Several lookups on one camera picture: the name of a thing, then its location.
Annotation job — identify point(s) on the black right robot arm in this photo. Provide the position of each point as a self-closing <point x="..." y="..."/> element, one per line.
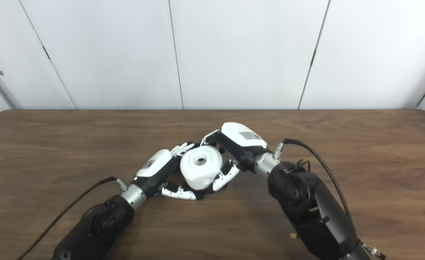
<point x="313" y="209"/>

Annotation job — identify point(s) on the round white plastic piece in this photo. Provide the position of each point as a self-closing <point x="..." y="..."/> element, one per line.
<point x="201" y="177"/>

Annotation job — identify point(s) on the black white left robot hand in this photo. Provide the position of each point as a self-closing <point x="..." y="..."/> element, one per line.
<point x="158" y="166"/>

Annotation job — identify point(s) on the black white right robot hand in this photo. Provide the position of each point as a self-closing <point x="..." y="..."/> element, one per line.
<point x="243" y="144"/>

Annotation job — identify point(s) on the black flanged holder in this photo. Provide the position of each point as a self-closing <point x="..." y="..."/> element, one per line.
<point x="207" y="193"/>

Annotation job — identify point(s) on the dark wall panel seam clip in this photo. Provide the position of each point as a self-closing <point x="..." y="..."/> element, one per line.
<point x="311" y="59"/>
<point x="46" y="52"/>

